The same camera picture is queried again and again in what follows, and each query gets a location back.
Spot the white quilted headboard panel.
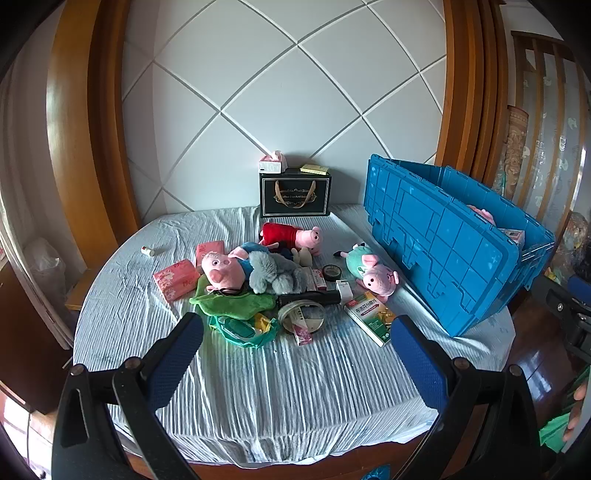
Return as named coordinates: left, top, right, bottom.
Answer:
left=121, top=0, right=448, bottom=227

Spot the red-dress pig plush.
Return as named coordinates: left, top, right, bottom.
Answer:
left=259, top=222, right=324, bottom=257

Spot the green and white medicine box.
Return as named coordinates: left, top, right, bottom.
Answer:
left=344, top=291, right=398, bottom=348

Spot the wooden headboard frame pillar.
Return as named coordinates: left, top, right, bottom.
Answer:
left=46, top=0, right=141, bottom=259
left=434, top=0, right=513, bottom=185

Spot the dark wooden nightstand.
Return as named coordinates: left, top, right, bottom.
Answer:
left=0, top=258, right=90, bottom=414

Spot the black flashlight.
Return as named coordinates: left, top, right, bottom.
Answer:
left=277, top=290, right=342, bottom=309

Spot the grey plush toy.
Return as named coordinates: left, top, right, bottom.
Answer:
left=249, top=251, right=315, bottom=295

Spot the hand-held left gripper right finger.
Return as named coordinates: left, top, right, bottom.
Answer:
left=390, top=315, right=541, bottom=480

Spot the green plastic bag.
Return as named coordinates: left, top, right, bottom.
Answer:
left=539, top=364, right=591, bottom=462

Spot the clear plastic bag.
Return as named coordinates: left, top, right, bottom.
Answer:
left=23, top=237, right=63, bottom=301

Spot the pink flowered tissue pack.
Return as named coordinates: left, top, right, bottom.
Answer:
left=153, top=258, right=201, bottom=303
left=196, top=240, right=225, bottom=267

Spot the clear round container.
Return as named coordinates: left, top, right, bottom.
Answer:
left=277, top=300, right=326, bottom=334

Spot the person's right hand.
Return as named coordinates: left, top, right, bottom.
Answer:
left=562, top=376, right=591, bottom=444

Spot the blue-dress pig plush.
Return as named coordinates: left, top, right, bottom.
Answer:
left=202, top=242, right=278, bottom=294

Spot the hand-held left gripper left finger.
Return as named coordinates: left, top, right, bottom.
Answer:
left=51, top=312, right=204, bottom=480

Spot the patterned glass sliding door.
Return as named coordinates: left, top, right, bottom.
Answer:
left=510, top=31, right=591, bottom=222

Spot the pink tissue box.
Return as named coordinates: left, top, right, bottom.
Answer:
left=259, top=150, right=284, bottom=174

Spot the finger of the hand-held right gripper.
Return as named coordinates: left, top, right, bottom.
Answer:
left=546, top=276, right=591, bottom=361

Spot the green plastic packet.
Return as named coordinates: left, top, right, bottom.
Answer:
left=208, top=314, right=282, bottom=349

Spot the blue plastic storage container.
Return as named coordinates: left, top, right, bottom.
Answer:
left=362, top=154, right=556, bottom=339

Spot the green cloth hat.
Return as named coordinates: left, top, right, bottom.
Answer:
left=189, top=277, right=275, bottom=319

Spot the teal-dress pig plush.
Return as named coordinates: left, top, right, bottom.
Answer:
left=333, top=242, right=400, bottom=296

